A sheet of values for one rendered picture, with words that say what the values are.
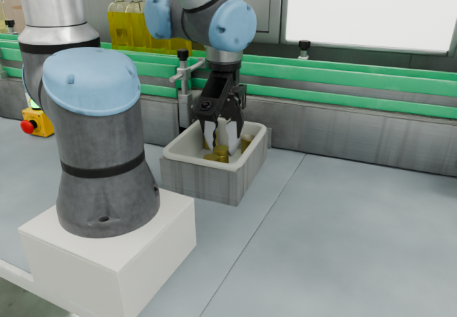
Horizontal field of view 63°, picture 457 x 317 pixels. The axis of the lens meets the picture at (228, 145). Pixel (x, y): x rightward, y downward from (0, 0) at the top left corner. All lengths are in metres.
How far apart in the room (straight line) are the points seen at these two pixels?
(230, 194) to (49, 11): 0.44
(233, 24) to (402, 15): 0.57
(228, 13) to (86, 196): 0.32
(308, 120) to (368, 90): 0.15
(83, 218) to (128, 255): 0.08
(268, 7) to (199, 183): 0.54
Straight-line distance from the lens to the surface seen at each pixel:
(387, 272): 0.68
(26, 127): 1.14
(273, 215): 0.74
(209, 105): 0.73
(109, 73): 0.49
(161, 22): 0.67
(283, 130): 0.96
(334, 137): 0.94
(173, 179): 0.79
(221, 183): 0.74
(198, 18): 0.58
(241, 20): 0.57
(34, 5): 0.62
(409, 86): 0.91
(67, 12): 0.61
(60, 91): 0.49
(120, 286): 0.52
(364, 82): 0.91
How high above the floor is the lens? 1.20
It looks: 27 degrees down
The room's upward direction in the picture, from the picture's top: straight up
